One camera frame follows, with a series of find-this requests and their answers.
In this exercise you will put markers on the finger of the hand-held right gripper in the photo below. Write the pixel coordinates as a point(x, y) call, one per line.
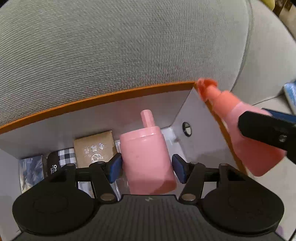
point(266, 129)
point(282, 115)

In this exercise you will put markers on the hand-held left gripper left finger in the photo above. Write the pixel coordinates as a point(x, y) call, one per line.
point(115, 169)

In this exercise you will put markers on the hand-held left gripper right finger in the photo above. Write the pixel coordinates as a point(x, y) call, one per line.
point(179, 168)

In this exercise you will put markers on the brown small box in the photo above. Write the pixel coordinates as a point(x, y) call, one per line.
point(94, 148)

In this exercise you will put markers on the pink capless bottle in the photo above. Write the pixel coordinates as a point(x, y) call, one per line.
point(145, 157)

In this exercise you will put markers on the pink spray bottle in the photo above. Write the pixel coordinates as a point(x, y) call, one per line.
point(231, 111)

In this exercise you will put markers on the black checkered small box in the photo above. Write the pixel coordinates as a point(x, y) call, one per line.
point(59, 160)

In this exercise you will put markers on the orange cardboard box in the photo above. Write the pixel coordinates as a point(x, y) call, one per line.
point(138, 104)

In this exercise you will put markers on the blue grey printed packet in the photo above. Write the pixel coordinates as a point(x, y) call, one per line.
point(31, 172)

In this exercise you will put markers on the blue printed cushion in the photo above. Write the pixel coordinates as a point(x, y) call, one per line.
point(291, 93)

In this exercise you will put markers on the grey fabric sofa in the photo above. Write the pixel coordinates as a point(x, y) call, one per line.
point(115, 46)

